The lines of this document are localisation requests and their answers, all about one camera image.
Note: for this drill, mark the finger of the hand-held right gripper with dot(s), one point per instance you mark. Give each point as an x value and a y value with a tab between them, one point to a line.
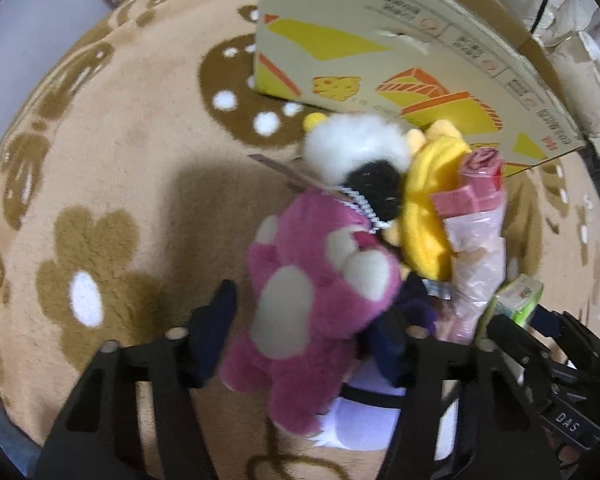
575	335
520	345

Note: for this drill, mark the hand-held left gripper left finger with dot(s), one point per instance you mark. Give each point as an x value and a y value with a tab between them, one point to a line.
215	325

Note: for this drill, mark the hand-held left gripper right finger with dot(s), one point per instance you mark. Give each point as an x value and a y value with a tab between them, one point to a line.
387	350

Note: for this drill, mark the green tissue pack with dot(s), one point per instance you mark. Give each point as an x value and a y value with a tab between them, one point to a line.
517	297

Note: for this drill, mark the pink plastic bag roll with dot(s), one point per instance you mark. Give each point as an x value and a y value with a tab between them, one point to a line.
475	240

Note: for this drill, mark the pink plush bear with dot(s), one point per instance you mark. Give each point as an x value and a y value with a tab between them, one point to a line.
305	225

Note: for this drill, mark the yellow plush toy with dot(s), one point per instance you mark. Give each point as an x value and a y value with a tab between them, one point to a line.
425	200

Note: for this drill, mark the white fluffy plush yellow pompoms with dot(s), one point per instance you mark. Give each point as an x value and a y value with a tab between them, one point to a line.
355	145

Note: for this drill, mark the printed cardboard box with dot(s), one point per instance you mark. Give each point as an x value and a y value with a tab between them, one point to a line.
330	10

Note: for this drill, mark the dark purple plush toy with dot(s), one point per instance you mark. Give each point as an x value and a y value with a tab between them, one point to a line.
421	310

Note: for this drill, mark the person's leg in jeans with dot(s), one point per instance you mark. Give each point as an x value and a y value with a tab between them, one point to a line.
5	440

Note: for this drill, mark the white padded recliner chair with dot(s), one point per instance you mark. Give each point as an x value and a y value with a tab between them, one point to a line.
580	85

